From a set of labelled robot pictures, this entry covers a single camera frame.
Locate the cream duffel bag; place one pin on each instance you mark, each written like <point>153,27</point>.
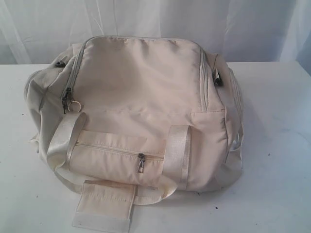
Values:
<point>127,121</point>

